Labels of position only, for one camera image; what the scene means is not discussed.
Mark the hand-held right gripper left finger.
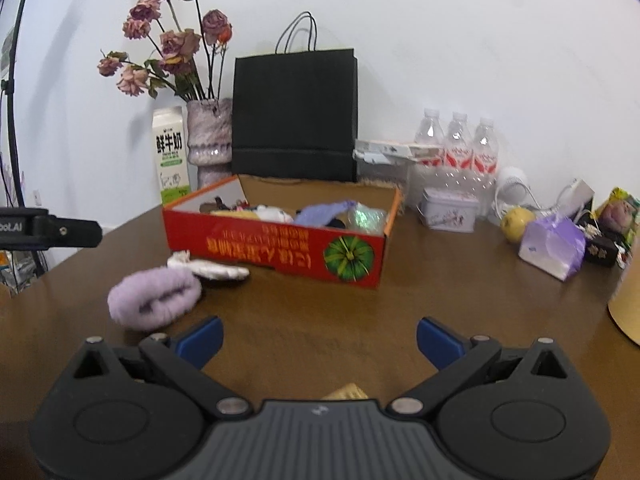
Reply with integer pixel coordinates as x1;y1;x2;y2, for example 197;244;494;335
72;315;253;418

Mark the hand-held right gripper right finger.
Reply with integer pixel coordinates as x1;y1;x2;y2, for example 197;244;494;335
389;316;571;417

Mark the purple fluffy scrunchie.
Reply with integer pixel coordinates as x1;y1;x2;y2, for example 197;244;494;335
107;266;203;331

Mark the white fuzzy sock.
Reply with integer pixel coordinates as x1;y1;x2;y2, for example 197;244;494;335
166;250;250;283

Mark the orange cardboard box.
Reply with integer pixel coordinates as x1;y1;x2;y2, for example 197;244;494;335
162;174;404;291

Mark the small dark toy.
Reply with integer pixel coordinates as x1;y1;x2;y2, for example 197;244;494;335
200;197;251;212

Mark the clear plastic item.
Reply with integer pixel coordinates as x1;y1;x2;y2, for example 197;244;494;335
347;202;389;234

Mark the yellow white plush toy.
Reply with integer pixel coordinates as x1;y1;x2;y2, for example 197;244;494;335
210;204;295;224

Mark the yellow card piece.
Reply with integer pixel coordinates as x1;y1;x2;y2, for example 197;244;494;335
327;382;371;402

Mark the small printed tin box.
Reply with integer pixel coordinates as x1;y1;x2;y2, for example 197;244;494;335
417;187;479;233

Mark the yellow green apple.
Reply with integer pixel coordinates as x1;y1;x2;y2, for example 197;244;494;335
501;207;536;243

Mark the purple tissue pack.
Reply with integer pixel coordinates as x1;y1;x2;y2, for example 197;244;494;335
518;212;587;282

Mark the white green milk carton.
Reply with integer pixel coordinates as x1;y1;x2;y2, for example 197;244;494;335
151;106;192;206

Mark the small black patterned box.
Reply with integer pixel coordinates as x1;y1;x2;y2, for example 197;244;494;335
575;210;632;267

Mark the kraft paper container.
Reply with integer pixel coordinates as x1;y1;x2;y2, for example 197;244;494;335
607;260;640;346

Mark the long white carton box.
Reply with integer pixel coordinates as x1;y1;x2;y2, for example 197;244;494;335
353;138;446;166

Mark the clear plastic water bottle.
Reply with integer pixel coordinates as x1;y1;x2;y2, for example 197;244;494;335
471;117;501;211
414;107;446;161
444;111;474;171

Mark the white charger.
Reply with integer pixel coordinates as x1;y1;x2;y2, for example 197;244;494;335
555;177;596;216

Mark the mottled pink ceramic vase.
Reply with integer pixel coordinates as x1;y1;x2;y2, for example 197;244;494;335
186;98;235;191

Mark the colourful snack packet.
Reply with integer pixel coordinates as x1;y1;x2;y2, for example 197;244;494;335
595;187;640;251

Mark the black paper shopping bag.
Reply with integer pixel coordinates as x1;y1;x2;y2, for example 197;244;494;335
231;11;359;183

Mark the dried rose bouquet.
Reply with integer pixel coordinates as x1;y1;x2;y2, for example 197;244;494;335
97;0;233;102

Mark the black stand pole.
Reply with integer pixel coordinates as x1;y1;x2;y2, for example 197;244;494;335
0;0;48;281

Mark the white cable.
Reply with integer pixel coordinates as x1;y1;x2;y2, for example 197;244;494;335
520;185;568;212

